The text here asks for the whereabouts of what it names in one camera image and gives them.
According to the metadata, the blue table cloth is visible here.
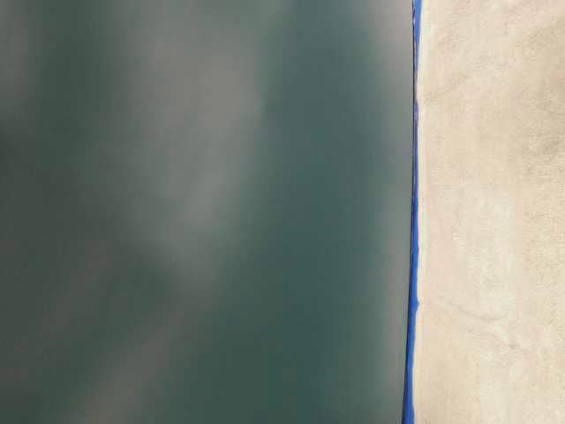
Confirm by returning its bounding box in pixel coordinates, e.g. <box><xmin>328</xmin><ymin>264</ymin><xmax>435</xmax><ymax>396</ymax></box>
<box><xmin>402</xmin><ymin>0</ymin><xmax>422</xmax><ymax>424</ymax></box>

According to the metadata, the pale green bath towel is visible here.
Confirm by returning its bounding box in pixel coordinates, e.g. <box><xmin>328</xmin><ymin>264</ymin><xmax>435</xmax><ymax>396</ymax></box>
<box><xmin>414</xmin><ymin>1</ymin><xmax>564</xmax><ymax>423</ymax></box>

